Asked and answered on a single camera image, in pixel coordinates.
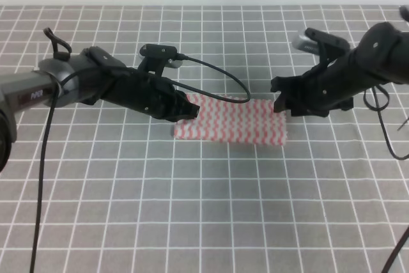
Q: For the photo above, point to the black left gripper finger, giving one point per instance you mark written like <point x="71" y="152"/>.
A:
<point x="181" y="101"/>
<point x="180" y="114"/>

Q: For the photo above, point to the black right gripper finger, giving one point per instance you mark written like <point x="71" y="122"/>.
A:
<point x="287" y="84"/>
<point x="283" y="103"/>

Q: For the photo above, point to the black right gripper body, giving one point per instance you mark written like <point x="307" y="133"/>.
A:
<point x="319" y="93"/>

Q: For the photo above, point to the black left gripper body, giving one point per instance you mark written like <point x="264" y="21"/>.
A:
<point x="143" y="93"/>

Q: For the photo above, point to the pink wavy striped towel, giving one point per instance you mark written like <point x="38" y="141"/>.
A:
<point x="254" y="122"/>

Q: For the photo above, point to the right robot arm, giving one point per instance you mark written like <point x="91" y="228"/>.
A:
<point x="381" y="57"/>

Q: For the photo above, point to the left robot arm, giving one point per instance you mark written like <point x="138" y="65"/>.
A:
<point x="86" y="78"/>

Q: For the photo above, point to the grey checked tablecloth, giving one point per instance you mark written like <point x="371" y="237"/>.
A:
<point x="122" y="195"/>

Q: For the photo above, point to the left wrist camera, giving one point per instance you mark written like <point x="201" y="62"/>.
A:
<point x="155" y="58"/>

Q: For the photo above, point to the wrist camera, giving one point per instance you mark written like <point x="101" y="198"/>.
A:
<point x="326" y="46"/>
<point x="155" y="58"/>

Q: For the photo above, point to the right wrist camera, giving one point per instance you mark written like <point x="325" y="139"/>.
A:
<point x="326" y="46"/>

